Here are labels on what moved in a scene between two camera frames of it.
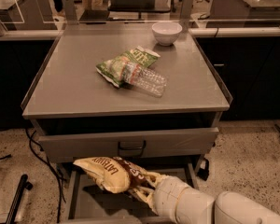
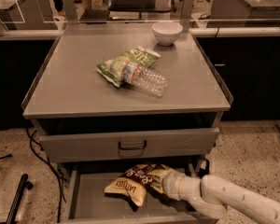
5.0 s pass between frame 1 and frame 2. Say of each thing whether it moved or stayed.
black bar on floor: stayed
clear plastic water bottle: stayed
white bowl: stayed
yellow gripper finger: moved
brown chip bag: moved
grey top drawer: stayed
